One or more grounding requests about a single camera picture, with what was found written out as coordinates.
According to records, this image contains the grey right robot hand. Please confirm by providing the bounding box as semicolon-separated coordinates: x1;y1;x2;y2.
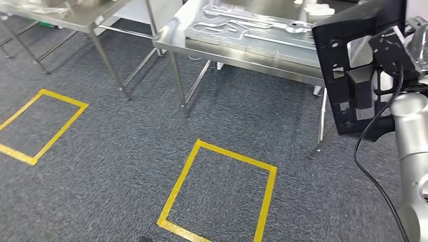
404;17;428;72

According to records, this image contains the black plastic panel part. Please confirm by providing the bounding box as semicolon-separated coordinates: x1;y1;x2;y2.
311;0;407;143

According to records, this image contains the stainless steel workbench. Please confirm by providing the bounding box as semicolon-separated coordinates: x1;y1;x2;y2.
152;0;338;160

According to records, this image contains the grey machined metal plate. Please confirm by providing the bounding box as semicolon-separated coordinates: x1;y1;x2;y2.
184;4;324;69

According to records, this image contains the yellow floor tape square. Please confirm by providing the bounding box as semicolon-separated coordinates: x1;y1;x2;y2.
157;139;278;242

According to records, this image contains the white partition panel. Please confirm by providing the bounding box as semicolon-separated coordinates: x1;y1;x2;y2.
93;0;185;37

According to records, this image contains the stainless steel side table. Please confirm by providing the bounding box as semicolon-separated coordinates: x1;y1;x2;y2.
0;0;133;101

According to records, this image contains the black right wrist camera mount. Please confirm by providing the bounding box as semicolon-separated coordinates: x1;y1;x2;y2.
368;26;422;81

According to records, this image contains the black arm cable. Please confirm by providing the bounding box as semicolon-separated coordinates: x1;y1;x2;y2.
353;62;410;242

